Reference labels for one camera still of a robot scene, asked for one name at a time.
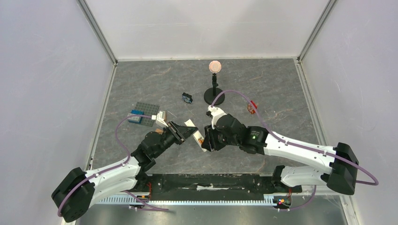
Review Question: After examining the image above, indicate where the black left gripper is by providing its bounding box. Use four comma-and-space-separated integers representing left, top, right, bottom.
153, 120, 198, 158

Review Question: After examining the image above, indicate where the white remote control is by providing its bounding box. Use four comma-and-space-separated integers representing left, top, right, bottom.
184, 119, 206, 152

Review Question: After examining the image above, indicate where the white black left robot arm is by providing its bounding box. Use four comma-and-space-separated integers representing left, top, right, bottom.
51, 122, 198, 222

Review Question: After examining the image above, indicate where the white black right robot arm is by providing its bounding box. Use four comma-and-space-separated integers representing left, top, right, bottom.
202, 113, 359, 195

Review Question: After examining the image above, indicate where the small black blue block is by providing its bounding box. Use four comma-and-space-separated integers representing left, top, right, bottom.
182, 92, 193, 104

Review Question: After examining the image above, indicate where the grey lego baseplate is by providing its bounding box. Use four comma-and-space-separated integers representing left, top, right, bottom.
134, 102, 160, 127

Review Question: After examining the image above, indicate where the black round stand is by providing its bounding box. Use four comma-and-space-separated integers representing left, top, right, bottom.
204, 73, 225, 105

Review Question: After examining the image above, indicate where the blue grey lego brick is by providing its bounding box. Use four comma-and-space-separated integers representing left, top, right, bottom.
127, 110, 144, 124

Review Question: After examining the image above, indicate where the small red toy block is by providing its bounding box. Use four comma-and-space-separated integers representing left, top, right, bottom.
247, 100, 257, 114

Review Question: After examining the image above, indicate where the pink ball on stand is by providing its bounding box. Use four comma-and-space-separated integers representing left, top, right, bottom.
208, 60, 222, 74

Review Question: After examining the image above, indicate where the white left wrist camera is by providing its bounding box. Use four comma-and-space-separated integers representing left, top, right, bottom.
155, 111, 168, 128

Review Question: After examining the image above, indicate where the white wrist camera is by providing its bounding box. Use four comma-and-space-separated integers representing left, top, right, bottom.
206, 105, 227, 129
155, 111, 168, 128

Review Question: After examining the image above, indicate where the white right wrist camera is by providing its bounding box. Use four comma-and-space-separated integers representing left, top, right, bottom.
206, 105, 227, 129

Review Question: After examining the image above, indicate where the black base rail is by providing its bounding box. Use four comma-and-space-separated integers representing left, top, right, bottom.
131, 173, 302, 201

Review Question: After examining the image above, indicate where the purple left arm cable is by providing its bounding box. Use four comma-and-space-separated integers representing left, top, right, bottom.
57, 114, 170, 218

